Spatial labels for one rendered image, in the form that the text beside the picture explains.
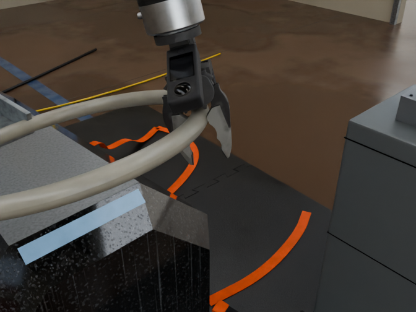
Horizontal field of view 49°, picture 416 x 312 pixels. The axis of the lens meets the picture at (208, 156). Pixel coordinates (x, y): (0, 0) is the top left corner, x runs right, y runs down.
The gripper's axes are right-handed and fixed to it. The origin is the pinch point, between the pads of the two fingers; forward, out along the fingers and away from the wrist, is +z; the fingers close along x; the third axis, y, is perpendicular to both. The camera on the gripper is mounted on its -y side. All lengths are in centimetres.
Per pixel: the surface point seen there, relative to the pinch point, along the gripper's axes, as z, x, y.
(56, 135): 6, 49, 54
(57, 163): 10, 45, 39
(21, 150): 6, 56, 45
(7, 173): 8, 56, 34
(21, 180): 9, 51, 31
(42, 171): 10, 48, 35
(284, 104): 79, -26, 258
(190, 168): 75, 37, 167
